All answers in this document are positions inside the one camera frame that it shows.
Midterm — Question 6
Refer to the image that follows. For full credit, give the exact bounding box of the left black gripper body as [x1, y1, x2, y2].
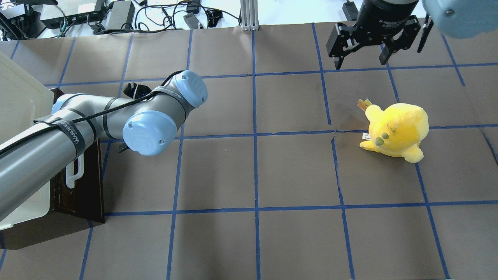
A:
[123, 82, 152, 99]

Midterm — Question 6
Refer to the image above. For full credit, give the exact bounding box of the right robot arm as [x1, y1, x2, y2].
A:
[326, 0, 498, 69]

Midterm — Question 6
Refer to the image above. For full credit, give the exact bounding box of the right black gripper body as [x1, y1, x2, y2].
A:
[356, 0, 418, 43]

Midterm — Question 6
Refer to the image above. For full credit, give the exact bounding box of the aluminium frame post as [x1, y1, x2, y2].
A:
[240, 0, 260, 31]

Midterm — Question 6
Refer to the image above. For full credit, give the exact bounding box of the yellow plush toy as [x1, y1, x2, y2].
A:
[357, 99, 430, 163]

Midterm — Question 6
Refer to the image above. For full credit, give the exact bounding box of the white drawer handle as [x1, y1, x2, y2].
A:
[65, 154, 85, 189]

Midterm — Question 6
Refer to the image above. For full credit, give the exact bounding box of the white cabinet box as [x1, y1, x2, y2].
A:
[0, 52, 54, 230]

